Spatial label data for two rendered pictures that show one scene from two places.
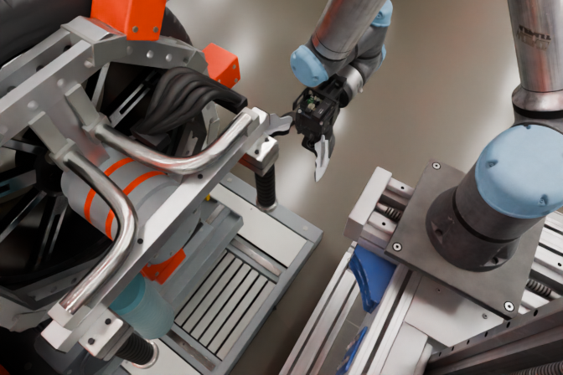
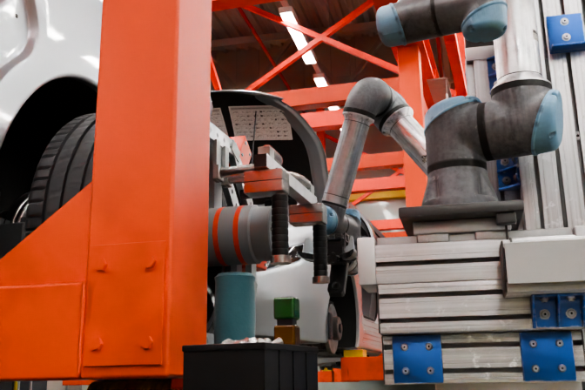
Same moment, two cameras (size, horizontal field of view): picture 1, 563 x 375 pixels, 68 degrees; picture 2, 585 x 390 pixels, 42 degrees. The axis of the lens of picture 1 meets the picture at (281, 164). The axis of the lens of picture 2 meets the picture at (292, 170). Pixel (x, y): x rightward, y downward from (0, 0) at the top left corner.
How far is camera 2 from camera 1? 1.85 m
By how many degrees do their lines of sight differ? 75
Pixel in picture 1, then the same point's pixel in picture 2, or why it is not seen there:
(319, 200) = not seen: outside the picture
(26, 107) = (216, 132)
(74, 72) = (226, 142)
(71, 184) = not seen: hidden behind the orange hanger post
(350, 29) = (346, 175)
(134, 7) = (243, 145)
